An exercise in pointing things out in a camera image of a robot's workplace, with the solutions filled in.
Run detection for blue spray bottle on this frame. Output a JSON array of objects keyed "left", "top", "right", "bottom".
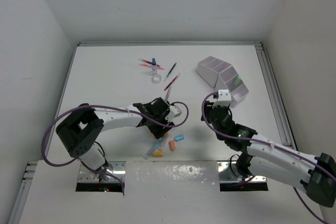
[{"left": 151, "top": 58, "right": 158, "bottom": 75}]

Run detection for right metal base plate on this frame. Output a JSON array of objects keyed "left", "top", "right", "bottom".
[{"left": 217, "top": 160, "right": 267, "bottom": 184}]

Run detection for metal base plate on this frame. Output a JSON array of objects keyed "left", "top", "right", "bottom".
[
  {"left": 217, "top": 160, "right": 267, "bottom": 184},
  {"left": 78, "top": 161, "right": 126, "bottom": 183}
]

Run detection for orange highlighter cap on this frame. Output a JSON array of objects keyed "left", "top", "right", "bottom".
[{"left": 169, "top": 140, "right": 176, "bottom": 151}]

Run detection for dark red pen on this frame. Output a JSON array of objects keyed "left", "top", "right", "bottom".
[{"left": 138, "top": 58, "right": 152, "bottom": 64}]

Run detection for grey orange-tip highlighter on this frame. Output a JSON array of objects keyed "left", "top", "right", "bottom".
[{"left": 157, "top": 132, "right": 169, "bottom": 151}]

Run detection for white organizer box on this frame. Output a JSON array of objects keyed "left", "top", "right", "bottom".
[
  {"left": 215, "top": 66, "right": 249, "bottom": 107},
  {"left": 196, "top": 56, "right": 232, "bottom": 88}
]

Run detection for white organizer box left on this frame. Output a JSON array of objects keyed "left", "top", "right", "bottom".
[{"left": 196, "top": 56, "right": 232, "bottom": 88}]

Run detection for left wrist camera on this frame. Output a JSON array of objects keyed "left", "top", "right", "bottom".
[{"left": 165, "top": 105, "right": 182, "bottom": 122}]

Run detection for clear tape roll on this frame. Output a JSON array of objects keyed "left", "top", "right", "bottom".
[{"left": 152, "top": 74, "right": 162, "bottom": 84}]

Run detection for yellow highlighter cap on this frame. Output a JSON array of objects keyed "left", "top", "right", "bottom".
[{"left": 152, "top": 151, "right": 164, "bottom": 157}]

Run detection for white organizer box right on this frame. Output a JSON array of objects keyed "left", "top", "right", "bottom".
[{"left": 215, "top": 66, "right": 249, "bottom": 107}]

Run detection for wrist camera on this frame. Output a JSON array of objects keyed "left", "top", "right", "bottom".
[
  {"left": 165, "top": 105, "right": 182, "bottom": 122},
  {"left": 212, "top": 89, "right": 232, "bottom": 108}
]

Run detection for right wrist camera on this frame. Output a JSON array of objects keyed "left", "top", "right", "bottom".
[{"left": 212, "top": 89, "right": 232, "bottom": 108}]

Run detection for pink red pen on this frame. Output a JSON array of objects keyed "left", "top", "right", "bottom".
[{"left": 139, "top": 63, "right": 165, "bottom": 70}]

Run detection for green highlighter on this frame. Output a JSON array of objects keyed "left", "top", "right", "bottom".
[{"left": 234, "top": 76, "right": 241, "bottom": 86}]

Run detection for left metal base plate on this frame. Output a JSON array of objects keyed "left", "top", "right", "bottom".
[{"left": 78, "top": 161, "right": 126, "bottom": 183}]

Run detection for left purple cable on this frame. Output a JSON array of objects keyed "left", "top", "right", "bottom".
[{"left": 40, "top": 100, "right": 190, "bottom": 191}]

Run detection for blue highlighter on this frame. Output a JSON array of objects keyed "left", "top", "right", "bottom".
[{"left": 143, "top": 141, "right": 161, "bottom": 160}]

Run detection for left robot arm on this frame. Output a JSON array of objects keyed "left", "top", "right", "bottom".
[{"left": 56, "top": 98, "right": 182, "bottom": 174}]

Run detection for large black scissors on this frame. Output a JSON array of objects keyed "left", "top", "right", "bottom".
[{"left": 164, "top": 86, "right": 172, "bottom": 102}]

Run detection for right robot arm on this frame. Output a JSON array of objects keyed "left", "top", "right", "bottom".
[{"left": 201, "top": 99, "right": 335, "bottom": 208}]

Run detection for blue highlighter cap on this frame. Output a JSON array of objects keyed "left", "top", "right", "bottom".
[{"left": 174, "top": 134, "right": 185, "bottom": 142}]

